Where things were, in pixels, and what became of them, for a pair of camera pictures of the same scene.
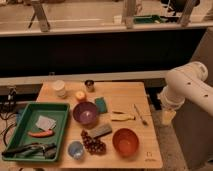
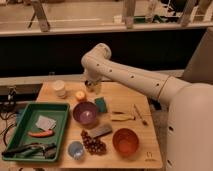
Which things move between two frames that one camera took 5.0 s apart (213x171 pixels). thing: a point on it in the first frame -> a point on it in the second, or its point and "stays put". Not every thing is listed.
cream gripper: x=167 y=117 -> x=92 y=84
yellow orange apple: x=80 y=95 stays put
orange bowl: x=126 y=141 stays put
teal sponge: x=101 y=104 stays put
